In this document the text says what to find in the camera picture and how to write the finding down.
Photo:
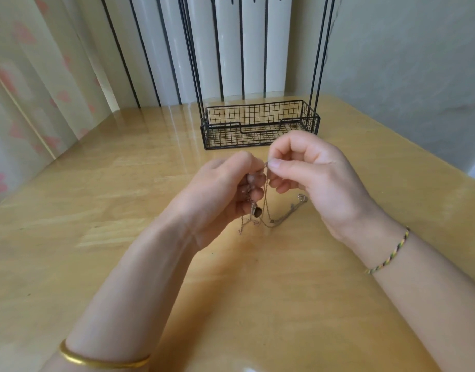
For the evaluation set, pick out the person's right hand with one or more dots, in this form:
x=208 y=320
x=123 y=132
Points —
x=326 y=182

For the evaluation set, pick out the person's left forearm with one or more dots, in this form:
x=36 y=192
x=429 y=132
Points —
x=121 y=302

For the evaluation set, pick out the white black-striped curtain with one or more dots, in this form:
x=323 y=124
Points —
x=172 y=50

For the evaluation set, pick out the pink floral curtain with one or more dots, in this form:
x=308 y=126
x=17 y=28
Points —
x=36 y=89

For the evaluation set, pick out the person's left hand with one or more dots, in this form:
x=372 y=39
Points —
x=214 y=197

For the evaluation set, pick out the gold bangle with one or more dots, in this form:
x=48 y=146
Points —
x=102 y=360

